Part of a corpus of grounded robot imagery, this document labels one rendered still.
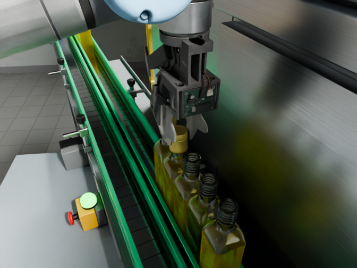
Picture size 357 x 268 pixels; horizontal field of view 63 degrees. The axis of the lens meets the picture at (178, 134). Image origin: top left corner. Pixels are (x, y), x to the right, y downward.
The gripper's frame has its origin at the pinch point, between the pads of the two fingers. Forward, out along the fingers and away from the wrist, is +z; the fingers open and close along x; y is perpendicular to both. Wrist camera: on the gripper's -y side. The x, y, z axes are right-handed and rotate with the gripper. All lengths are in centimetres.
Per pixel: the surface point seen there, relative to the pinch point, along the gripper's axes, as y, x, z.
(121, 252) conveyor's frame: 2.0, -14.9, 27.3
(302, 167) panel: 18.3, 12.3, -2.5
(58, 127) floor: -188, -28, 115
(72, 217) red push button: -18.9, -24.2, 35.1
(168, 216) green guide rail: 3.4, -3.9, 18.8
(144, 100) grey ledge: -58, 12, 27
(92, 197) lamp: -19.1, -17.6, 30.0
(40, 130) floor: -190, -43, 115
